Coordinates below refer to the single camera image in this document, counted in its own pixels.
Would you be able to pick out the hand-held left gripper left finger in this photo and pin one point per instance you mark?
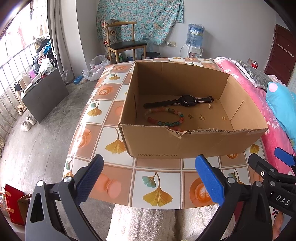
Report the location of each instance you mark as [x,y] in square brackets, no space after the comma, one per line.
[89,182]

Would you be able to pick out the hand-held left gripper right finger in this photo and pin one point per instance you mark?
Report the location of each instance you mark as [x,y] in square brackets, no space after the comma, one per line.
[210,180]

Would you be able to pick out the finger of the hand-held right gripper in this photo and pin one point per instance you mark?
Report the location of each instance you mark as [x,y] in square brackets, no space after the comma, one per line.
[285,156]
[261,166]

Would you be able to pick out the brown cardboard box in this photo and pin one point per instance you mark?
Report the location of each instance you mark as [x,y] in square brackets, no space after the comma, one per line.
[185,143]

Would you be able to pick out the gold hoop earring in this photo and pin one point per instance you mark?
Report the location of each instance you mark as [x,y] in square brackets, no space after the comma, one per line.
[202,117]

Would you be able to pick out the black wrist watch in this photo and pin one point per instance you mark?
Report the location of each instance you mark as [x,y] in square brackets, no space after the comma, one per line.
[187,100]

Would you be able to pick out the person's right hand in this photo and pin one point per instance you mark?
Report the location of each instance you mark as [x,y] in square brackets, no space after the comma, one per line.
[278,226]

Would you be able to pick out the person's white patterned clothing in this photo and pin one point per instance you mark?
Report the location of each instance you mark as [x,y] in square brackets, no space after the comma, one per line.
[276,210]

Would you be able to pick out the blue pillow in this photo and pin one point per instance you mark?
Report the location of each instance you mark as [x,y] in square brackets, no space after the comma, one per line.
[282,104]

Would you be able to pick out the white fluffy rug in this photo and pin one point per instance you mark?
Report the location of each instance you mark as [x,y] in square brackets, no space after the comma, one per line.
[161,224]

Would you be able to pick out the red paper bag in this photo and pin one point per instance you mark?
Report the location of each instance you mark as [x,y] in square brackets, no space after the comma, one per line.
[13,204]

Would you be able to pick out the pair of white shoes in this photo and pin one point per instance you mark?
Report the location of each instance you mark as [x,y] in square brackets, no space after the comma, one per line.
[29,122]

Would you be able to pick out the grey lace pillow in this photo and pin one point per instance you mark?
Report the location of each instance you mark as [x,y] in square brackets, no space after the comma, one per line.
[254,73]

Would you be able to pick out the red cup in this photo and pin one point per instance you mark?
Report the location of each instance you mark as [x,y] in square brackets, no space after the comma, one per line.
[254,65]

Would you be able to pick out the dark grey cabinet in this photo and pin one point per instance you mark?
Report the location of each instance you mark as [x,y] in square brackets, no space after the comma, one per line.
[44,95]

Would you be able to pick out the pair of beige shoes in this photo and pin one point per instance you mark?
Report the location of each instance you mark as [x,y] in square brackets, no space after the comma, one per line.
[21,110]

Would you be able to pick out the blue slipper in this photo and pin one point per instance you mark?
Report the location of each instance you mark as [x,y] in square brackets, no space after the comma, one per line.
[78,80]

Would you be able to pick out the dark red door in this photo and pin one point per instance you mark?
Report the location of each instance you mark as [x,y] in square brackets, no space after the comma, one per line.
[281,53]

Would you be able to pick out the white plastic bag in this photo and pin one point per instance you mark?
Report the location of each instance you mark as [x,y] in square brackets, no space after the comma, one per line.
[94,69]

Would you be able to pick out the green can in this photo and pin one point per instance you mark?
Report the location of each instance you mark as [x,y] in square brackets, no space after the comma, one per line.
[120,58]

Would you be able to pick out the white water dispenser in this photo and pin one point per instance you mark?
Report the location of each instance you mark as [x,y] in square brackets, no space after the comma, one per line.
[193,52]

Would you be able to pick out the metal window railing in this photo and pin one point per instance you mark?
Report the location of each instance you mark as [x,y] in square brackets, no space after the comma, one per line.
[9,76]

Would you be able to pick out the pile of clothes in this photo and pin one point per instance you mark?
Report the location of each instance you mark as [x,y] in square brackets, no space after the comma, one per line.
[45,53]

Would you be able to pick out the dark trash bin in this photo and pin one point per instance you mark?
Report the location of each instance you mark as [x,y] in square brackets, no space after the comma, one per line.
[153,55]

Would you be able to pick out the grey curtain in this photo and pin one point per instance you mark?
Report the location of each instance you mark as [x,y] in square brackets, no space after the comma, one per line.
[61,41]

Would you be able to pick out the wooden chair with black seat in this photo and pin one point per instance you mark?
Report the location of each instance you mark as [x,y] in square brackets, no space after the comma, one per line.
[127,44]

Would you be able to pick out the blue water bottle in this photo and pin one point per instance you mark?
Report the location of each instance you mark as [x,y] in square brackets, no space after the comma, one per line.
[196,34]

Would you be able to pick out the patterned paper bag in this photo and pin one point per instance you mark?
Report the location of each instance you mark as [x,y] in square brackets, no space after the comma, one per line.
[111,34]

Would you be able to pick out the teal floral hanging cloth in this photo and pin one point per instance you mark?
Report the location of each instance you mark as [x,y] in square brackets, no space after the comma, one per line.
[152,18]

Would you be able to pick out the white wall socket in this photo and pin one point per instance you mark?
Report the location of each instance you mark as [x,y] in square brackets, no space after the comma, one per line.
[170,43]

